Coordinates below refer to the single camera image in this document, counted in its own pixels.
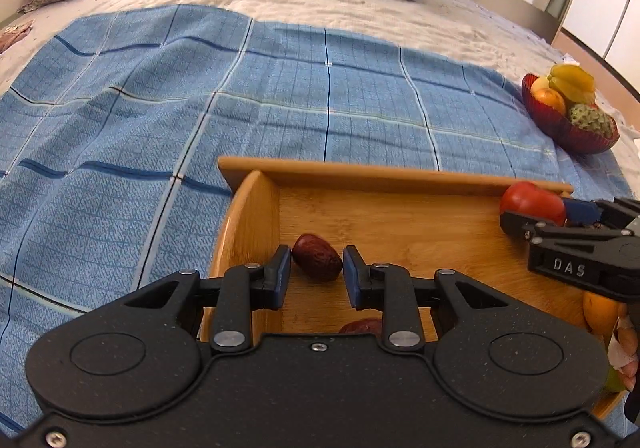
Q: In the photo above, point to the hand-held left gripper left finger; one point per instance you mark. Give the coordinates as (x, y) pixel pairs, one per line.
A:
(282, 273)

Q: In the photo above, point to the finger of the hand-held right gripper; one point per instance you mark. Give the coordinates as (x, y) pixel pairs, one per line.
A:
(520, 223)
(580, 210)

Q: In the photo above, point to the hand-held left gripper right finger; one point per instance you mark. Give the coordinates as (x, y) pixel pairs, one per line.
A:
(352, 278)

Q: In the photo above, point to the red tomato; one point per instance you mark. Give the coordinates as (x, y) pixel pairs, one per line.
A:
(530, 198)

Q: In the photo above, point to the red date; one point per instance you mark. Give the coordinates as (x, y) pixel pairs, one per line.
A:
(315, 255)
(362, 326)

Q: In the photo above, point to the orange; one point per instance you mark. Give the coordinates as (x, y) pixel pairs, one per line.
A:
(602, 313)

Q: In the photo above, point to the wooden tray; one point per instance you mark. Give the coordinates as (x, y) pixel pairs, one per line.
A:
(400, 228)

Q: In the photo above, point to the person's right hand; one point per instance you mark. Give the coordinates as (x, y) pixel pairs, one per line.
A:
(620, 343)

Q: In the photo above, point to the red glass bowl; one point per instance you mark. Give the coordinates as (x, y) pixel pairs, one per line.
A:
(565, 135)

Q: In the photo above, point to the green custard apple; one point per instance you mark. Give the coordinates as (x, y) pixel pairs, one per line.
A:
(592, 120)

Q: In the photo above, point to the small orange fruit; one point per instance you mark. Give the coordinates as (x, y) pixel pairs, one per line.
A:
(549, 100)

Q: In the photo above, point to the yellow starfruit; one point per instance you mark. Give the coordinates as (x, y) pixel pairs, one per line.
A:
(572, 82)

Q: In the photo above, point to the small yellow fruit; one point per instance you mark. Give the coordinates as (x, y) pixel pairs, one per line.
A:
(540, 84)

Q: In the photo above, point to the blue checked blanket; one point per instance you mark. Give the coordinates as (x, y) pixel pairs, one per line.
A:
(150, 127)

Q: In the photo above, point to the grey curved ledge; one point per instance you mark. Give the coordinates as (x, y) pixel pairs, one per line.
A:
(510, 2)

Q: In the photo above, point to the beige bed sheet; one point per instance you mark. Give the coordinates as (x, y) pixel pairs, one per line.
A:
(325, 2)

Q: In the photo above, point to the pink floral cloth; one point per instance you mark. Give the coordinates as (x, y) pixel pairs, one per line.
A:
(12, 35)

